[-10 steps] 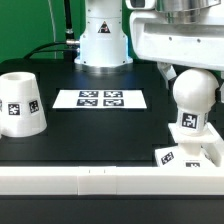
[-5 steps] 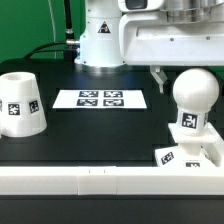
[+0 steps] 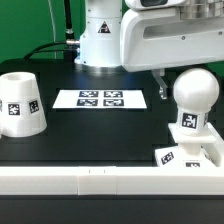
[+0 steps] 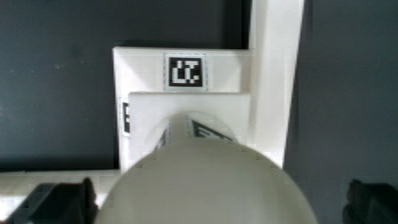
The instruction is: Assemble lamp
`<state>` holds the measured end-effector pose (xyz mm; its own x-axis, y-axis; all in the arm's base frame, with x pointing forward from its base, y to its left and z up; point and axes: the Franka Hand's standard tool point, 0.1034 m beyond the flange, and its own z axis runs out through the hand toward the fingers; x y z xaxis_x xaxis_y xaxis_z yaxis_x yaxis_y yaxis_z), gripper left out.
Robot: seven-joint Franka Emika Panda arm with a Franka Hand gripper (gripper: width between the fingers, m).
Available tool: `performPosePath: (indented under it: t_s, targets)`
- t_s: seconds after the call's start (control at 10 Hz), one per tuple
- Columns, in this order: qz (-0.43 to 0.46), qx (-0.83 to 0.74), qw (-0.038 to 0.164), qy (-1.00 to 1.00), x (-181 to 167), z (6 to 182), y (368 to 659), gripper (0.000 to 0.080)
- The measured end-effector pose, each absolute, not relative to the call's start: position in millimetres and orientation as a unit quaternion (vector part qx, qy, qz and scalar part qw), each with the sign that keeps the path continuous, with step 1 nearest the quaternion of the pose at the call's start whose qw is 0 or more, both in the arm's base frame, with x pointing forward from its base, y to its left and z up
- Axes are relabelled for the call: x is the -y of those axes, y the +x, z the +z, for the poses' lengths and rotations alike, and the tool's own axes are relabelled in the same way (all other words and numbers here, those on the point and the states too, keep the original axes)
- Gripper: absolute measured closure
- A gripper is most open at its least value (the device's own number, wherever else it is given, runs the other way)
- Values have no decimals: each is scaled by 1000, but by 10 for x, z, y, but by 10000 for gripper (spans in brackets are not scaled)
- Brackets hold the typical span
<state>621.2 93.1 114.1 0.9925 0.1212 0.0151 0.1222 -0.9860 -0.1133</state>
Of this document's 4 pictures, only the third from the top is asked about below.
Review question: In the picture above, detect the white front border wall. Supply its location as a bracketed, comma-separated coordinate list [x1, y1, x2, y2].
[0, 167, 224, 196]

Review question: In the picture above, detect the white lamp shade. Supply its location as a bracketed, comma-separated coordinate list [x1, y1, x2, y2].
[0, 72, 47, 137]

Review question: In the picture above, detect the white lamp base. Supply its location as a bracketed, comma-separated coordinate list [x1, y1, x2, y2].
[155, 122, 218, 168]

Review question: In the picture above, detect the white border wall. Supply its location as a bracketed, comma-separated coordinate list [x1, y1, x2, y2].
[0, 167, 224, 196]
[207, 123, 224, 168]

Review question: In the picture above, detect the white right border wall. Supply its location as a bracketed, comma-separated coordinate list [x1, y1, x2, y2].
[207, 123, 224, 168]

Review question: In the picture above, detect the white marker sheet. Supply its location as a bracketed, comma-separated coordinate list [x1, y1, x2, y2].
[53, 90, 147, 109]

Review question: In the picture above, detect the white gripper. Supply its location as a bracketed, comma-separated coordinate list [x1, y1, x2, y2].
[120, 7, 224, 99]

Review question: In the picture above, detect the white lamp bulb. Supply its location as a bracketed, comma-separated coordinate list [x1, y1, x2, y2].
[173, 68, 219, 136]

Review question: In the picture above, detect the black cable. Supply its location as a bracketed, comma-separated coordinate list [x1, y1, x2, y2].
[23, 40, 81, 60]

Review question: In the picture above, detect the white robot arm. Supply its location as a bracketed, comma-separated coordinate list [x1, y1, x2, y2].
[75, 0, 224, 98]

